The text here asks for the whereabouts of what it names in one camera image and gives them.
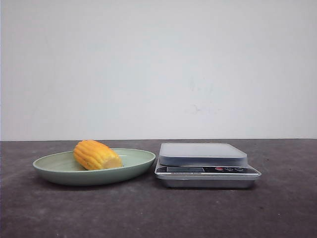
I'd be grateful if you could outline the yellow corn cob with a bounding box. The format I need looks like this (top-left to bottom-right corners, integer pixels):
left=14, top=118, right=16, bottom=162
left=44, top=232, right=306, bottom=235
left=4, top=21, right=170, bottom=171
left=73, top=140, right=123, bottom=170

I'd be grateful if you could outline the silver digital kitchen scale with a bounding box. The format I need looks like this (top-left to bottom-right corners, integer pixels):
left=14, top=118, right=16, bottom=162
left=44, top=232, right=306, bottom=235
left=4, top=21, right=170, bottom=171
left=155, top=142, right=262, bottom=188

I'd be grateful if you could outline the green round plate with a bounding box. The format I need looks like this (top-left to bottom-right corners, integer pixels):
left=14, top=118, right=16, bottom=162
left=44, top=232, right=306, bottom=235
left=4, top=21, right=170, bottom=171
left=33, top=148, right=156, bottom=186

